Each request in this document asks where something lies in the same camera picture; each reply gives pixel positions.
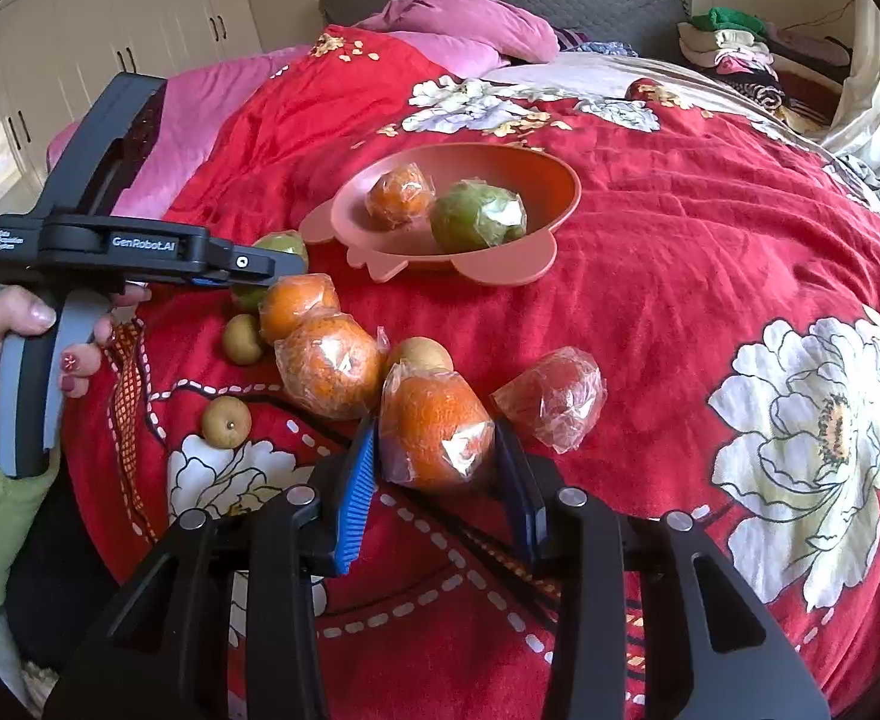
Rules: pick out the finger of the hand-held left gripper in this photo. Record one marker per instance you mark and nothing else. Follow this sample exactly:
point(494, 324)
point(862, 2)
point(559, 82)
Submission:
point(243, 264)

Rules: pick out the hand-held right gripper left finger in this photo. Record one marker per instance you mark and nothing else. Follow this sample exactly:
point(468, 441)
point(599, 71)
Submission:
point(353, 499)

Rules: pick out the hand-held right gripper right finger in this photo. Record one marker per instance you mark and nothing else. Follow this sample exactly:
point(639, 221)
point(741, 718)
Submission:
point(521, 502)

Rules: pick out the green citrus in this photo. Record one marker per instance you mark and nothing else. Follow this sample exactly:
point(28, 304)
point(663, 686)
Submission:
point(477, 217)
point(290, 245)

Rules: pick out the brown round fruit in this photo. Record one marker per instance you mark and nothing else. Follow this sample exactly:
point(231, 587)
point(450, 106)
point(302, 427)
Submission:
point(226, 421)
point(241, 339)
point(425, 354)

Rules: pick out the red-orange citrus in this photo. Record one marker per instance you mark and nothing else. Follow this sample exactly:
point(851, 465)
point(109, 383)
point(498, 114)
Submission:
point(552, 401)

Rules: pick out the large orange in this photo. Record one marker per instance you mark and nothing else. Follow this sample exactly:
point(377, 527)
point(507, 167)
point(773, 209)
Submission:
point(327, 371)

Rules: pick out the pink bear-shaped bowl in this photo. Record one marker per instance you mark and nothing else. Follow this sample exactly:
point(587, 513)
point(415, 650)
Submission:
point(518, 172)

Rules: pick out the person's left hand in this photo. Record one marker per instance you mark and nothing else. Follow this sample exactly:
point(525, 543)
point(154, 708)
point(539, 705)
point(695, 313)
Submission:
point(12, 315)

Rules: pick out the pink quilt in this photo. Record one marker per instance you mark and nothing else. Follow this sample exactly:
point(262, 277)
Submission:
point(177, 127)

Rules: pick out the white wardrobe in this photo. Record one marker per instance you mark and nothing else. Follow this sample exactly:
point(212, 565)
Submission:
point(147, 7)

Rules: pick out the red floral blanket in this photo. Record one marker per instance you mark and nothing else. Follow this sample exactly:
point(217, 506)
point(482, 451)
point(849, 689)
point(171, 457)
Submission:
point(672, 277)

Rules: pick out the pink pillow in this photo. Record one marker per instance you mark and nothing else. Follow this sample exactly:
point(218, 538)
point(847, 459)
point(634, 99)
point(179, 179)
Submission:
point(477, 22)

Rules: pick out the cream fluffy cloth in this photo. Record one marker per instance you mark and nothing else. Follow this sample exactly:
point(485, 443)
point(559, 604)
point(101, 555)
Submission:
point(38, 682)

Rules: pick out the cream blanket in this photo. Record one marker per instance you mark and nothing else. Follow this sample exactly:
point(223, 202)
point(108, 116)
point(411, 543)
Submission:
point(567, 67)

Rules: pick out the purple striped cloth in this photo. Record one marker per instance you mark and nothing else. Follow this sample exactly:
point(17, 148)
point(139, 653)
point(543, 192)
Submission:
point(571, 37)

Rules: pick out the pile of folded clothes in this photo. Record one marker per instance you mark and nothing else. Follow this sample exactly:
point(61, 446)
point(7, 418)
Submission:
point(739, 52)

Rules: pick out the white sheer cloth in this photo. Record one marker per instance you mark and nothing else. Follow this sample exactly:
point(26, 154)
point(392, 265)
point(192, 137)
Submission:
point(878, 112)

